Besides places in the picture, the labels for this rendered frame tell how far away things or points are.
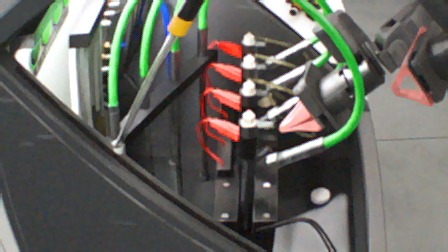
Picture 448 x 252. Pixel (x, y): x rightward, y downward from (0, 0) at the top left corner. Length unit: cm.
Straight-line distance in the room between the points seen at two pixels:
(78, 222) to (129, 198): 9
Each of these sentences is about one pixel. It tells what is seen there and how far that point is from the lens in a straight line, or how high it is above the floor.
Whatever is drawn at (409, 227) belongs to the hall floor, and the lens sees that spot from 267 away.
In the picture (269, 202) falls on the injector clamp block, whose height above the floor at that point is 98.
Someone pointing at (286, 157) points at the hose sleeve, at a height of 115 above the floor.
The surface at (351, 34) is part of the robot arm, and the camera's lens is 104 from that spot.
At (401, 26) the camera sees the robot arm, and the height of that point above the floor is 134.
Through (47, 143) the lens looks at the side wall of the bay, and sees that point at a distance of 77.
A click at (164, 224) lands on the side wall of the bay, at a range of 81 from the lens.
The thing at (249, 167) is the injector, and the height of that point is 106.
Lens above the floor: 179
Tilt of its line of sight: 35 degrees down
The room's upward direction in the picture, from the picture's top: straight up
